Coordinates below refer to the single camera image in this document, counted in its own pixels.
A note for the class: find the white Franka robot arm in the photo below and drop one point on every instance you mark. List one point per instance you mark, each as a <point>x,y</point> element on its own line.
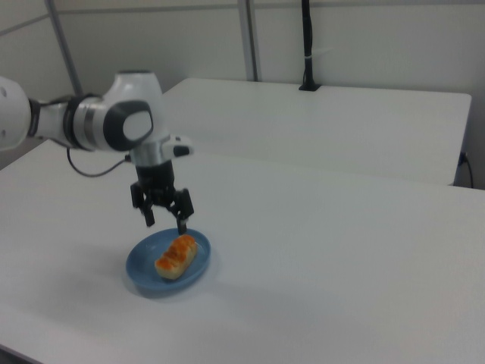
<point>132,125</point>

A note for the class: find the black camera stand pole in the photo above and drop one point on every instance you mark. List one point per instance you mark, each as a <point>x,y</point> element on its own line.
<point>308,45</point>

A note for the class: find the blue oval plate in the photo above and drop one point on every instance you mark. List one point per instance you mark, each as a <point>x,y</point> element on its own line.
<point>168,263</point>

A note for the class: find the grey slanted partition post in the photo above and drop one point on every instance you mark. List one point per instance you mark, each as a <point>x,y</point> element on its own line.
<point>66,47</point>

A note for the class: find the white rear table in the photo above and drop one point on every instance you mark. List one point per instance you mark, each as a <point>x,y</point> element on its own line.
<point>322,125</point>

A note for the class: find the grey partition frame post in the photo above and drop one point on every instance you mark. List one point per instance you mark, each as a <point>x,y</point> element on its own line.
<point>249,39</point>

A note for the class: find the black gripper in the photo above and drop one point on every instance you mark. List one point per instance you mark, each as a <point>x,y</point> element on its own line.
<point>155,181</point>

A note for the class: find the orange glazed bread loaf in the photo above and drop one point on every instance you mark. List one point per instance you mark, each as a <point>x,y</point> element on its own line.
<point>177,256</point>

